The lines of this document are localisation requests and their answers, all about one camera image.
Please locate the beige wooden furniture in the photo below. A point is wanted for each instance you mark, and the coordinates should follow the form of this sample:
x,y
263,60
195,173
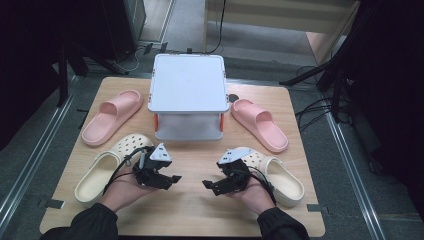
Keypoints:
x,y
283,13

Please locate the black metal stand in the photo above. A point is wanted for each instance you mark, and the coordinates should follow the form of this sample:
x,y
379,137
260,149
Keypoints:
x,y
337,100
62,83

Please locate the dark cabinet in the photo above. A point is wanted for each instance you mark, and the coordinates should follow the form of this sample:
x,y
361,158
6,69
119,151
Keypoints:
x,y
123,26

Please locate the person's left hand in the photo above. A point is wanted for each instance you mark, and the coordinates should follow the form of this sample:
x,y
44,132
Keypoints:
x,y
123,195

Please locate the black round table grommet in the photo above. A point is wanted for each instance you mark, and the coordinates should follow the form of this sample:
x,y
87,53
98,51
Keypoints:
x,y
233,98

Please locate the grey tape piece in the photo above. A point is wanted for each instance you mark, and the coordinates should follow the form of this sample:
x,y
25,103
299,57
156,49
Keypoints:
x,y
53,203
315,207

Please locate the grey floor bracket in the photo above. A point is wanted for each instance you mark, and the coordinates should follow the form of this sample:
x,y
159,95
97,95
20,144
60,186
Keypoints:
x,y
163,46
148,48

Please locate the white plastic shoe rack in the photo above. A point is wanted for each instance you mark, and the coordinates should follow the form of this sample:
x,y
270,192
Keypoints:
x,y
188,83

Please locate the person's right hand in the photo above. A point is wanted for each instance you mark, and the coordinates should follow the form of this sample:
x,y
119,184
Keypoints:
x,y
250,201

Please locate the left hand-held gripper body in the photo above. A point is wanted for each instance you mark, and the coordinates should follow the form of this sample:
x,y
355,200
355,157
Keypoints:
x,y
151,171

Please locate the black curtain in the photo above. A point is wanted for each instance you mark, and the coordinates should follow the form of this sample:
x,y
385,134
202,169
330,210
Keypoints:
x,y
393,83
26,66

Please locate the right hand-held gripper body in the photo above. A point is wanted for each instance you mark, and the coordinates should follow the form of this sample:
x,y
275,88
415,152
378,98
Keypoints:
x,y
235,170

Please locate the metal floor rail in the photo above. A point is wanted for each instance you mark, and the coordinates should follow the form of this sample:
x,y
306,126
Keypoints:
x,y
34,160
355,180

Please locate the cream clog shoe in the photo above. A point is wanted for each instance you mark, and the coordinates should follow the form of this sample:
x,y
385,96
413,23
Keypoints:
x,y
96,176
283,183

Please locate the pink slide slipper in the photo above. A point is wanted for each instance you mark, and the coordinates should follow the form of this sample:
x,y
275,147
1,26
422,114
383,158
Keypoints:
x,y
113,116
263,130

